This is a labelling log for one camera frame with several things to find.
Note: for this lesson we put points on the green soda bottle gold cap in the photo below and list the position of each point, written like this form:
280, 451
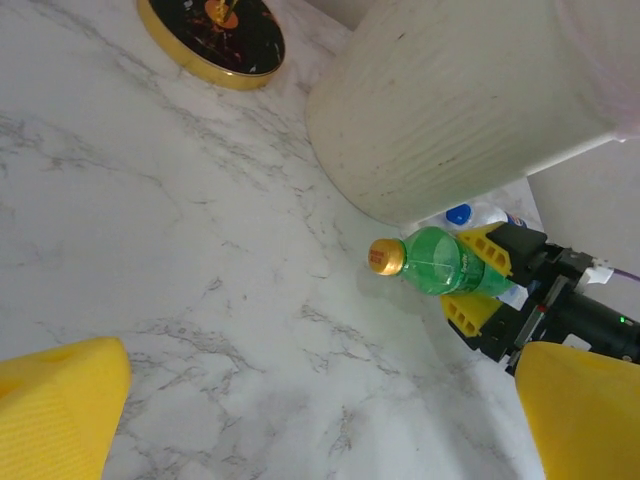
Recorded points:
440, 265

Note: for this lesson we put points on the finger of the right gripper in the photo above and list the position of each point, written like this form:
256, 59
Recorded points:
520, 250
492, 325

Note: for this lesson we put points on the clear bottle blue label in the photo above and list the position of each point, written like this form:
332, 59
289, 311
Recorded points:
459, 215

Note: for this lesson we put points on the white plastic bin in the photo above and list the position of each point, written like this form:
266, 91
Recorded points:
450, 110

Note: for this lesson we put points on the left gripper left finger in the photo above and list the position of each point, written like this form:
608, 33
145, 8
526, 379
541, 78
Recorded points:
55, 415

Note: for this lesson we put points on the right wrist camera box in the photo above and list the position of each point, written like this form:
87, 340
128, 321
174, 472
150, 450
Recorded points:
600, 272

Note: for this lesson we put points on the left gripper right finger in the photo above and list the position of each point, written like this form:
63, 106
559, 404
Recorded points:
590, 420

